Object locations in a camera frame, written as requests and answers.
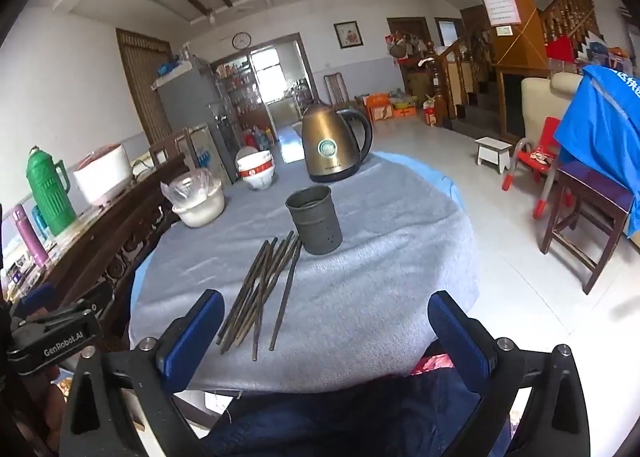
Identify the purple bottle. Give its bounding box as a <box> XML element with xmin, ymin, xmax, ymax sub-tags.
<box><xmin>12</xmin><ymin>204</ymin><xmax>47</xmax><ymax>270</ymax></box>

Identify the bronze electric kettle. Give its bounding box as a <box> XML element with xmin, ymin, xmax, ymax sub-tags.
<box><xmin>300</xmin><ymin>100</ymin><xmax>374</xmax><ymax>183</ymax></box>

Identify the white rice cooker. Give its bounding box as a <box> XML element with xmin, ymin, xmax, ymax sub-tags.
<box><xmin>73</xmin><ymin>142</ymin><xmax>134</xmax><ymax>208</ymax></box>

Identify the white chest freezer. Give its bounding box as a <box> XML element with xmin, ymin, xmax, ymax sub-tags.
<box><xmin>186</xmin><ymin>124</ymin><xmax>232</xmax><ymax>186</ymax></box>

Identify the person's navy clothing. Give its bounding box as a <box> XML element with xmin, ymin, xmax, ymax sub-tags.
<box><xmin>200</xmin><ymin>352</ymin><xmax>516</xmax><ymax>457</ymax></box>

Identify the small white stool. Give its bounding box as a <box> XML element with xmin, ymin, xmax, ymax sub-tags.
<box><xmin>475</xmin><ymin>136</ymin><xmax>514</xmax><ymax>173</ymax></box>

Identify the blue plastic bag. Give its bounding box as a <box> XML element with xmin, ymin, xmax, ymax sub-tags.
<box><xmin>157</xmin><ymin>57</ymin><xmax>193</xmax><ymax>80</ymax></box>

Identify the dark wooden stool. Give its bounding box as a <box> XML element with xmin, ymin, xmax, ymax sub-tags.
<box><xmin>539</xmin><ymin>160</ymin><xmax>638</xmax><ymax>295</ymax></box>

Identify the cream armchair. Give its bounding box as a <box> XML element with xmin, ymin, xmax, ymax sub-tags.
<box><xmin>521</xmin><ymin>72</ymin><xmax>583</xmax><ymax>153</ymax></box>

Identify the dark carved wooden sideboard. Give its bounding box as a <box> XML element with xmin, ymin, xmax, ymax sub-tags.
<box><xmin>0</xmin><ymin>152</ymin><xmax>191</xmax><ymax>338</ymax></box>

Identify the grey perforated utensil holder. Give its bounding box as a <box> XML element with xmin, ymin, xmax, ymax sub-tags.
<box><xmin>285</xmin><ymin>186</ymin><xmax>344</xmax><ymax>256</ymax></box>

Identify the brown wooden chair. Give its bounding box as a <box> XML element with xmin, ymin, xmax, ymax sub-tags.
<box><xmin>323</xmin><ymin>72</ymin><xmax>351</xmax><ymax>110</ymax></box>

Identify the blue jacket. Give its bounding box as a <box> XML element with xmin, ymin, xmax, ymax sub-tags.
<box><xmin>554</xmin><ymin>64</ymin><xmax>640</xmax><ymax>238</ymax></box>

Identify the glass shelf cabinet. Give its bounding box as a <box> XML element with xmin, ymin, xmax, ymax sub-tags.
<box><xmin>212</xmin><ymin>54</ymin><xmax>273</xmax><ymax>138</ymax></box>

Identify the orange cardboard box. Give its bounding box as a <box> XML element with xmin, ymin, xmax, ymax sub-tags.
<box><xmin>366</xmin><ymin>94</ymin><xmax>394</xmax><ymax>122</ymax></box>

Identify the wooden staircase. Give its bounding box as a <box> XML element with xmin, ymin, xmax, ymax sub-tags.
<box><xmin>425</xmin><ymin>0</ymin><xmax>601</xmax><ymax>138</ymax></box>

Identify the light blue table cover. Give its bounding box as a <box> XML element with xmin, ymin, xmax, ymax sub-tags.
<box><xmin>131</xmin><ymin>150</ymin><xmax>466</xmax><ymax>298</ymax></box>

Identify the metal kitchen rack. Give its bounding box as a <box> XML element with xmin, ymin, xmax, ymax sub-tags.
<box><xmin>292</xmin><ymin>80</ymin><xmax>316</xmax><ymax>115</ymax></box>

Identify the dark wooden dining chair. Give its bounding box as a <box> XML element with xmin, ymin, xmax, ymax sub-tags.
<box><xmin>148</xmin><ymin>128</ymin><xmax>198</xmax><ymax>173</ymax></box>

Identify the red child chair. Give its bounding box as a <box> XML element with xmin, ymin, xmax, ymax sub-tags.
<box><xmin>501</xmin><ymin>117</ymin><xmax>563</xmax><ymax>220</ymax></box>

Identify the clear plastic bag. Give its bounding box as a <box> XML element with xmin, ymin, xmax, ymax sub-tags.
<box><xmin>161</xmin><ymin>168</ymin><xmax>223</xmax><ymax>210</ymax></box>

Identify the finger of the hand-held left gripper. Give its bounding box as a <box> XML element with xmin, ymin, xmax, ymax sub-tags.
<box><xmin>10</xmin><ymin>281</ymin><xmax>115</xmax><ymax>325</ymax></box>

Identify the pile of dark chopsticks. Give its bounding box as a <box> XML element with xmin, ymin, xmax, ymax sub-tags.
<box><xmin>216</xmin><ymin>231</ymin><xmax>304</xmax><ymax>362</ymax></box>

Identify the green thermos jug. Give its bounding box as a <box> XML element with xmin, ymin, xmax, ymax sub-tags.
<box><xmin>26</xmin><ymin>146</ymin><xmax>78</xmax><ymax>236</ymax></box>

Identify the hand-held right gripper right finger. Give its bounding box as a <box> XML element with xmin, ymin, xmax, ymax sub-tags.
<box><xmin>426</xmin><ymin>290</ymin><xmax>591</xmax><ymax>457</ymax></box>

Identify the framed wall picture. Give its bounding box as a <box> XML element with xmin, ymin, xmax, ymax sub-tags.
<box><xmin>333</xmin><ymin>20</ymin><xmax>363</xmax><ymax>49</ymax></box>

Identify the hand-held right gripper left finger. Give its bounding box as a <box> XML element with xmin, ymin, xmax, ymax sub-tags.
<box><xmin>59</xmin><ymin>288</ymin><xmax>226</xmax><ymax>457</ymax></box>

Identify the grey refrigerator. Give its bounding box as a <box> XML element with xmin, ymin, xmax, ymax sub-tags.
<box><xmin>152</xmin><ymin>60</ymin><xmax>236</xmax><ymax>183</ymax></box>

